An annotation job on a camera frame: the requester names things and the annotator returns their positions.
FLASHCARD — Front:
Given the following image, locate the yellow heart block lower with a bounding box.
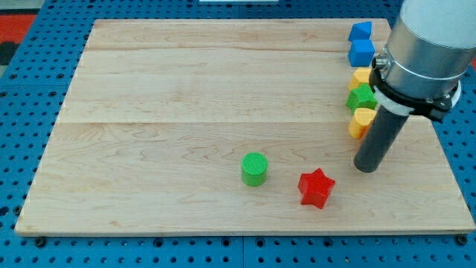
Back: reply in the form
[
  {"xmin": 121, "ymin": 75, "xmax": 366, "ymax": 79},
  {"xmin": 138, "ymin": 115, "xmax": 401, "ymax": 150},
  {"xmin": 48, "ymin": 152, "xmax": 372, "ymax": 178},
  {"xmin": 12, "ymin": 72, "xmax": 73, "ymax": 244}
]
[{"xmin": 348, "ymin": 108, "xmax": 376, "ymax": 139}]

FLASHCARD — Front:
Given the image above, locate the green star block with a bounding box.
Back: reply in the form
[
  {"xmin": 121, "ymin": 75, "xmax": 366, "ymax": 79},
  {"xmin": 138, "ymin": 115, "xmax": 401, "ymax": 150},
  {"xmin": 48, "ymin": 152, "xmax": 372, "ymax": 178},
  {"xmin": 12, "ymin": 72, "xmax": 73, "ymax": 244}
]
[{"xmin": 346, "ymin": 83, "xmax": 378, "ymax": 113}]

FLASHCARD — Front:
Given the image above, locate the blue cube block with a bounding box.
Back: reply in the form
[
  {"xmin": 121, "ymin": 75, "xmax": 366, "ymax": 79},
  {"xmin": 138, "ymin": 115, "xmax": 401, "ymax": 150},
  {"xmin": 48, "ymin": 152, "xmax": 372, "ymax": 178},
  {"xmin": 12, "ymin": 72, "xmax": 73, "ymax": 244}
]
[{"xmin": 347, "ymin": 39, "xmax": 375, "ymax": 67}]

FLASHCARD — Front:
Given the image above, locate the blue triangular block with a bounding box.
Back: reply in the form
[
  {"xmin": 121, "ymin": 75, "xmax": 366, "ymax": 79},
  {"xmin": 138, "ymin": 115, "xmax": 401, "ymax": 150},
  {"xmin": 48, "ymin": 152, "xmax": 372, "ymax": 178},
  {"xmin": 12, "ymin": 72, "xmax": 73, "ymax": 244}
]
[{"xmin": 348, "ymin": 21, "xmax": 373, "ymax": 42}]

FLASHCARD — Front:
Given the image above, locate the yellow block upper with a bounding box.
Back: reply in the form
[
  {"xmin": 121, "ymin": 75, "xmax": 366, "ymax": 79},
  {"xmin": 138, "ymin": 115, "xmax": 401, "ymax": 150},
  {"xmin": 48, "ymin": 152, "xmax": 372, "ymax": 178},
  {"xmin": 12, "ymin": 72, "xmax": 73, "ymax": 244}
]
[{"xmin": 348, "ymin": 67, "xmax": 371, "ymax": 91}]

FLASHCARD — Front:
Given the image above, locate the wooden board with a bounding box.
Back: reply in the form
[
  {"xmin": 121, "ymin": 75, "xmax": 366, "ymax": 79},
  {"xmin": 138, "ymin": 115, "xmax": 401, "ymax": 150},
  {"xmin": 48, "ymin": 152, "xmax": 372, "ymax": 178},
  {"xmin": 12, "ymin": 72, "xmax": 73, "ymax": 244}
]
[{"xmin": 15, "ymin": 19, "xmax": 475, "ymax": 237}]

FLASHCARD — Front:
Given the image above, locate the red star block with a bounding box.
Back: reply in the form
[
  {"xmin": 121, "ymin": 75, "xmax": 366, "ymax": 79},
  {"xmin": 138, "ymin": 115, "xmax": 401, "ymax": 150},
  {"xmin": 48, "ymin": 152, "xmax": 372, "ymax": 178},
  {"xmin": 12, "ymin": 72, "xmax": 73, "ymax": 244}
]
[{"xmin": 297, "ymin": 168, "xmax": 335, "ymax": 209}]

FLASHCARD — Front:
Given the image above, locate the black clamp ring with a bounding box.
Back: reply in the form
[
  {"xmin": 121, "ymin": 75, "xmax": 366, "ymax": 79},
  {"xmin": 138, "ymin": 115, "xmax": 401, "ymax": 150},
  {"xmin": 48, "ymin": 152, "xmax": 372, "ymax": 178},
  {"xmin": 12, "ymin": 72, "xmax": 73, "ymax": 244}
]
[{"xmin": 368, "ymin": 54, "xmax": 463, "ymax": 124}]

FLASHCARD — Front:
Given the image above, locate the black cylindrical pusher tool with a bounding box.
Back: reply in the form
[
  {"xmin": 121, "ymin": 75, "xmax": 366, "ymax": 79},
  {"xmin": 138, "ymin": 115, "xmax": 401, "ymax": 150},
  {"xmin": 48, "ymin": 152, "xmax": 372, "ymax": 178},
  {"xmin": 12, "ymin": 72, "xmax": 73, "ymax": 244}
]
[{"xmin": 353, "ymin": 106, "xmax": 409, "ymax": 173}]

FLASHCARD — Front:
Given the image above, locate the green cylinder block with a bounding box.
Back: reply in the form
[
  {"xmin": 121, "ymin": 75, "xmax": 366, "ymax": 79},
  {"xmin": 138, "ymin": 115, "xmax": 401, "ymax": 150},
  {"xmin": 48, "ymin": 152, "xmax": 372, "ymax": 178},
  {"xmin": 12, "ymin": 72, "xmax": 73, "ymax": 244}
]
[{"xmin": 241, "ymin": 152, "xmax": 268, "ymax": 187}]

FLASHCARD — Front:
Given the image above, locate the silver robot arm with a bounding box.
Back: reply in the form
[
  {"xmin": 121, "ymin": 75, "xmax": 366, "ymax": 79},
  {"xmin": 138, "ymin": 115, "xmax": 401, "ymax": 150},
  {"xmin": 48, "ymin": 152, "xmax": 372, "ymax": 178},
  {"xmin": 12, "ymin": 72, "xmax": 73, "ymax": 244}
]
[{"xmin": 353, "ymin": 0, "xmax": 475, "ymax": 173}]

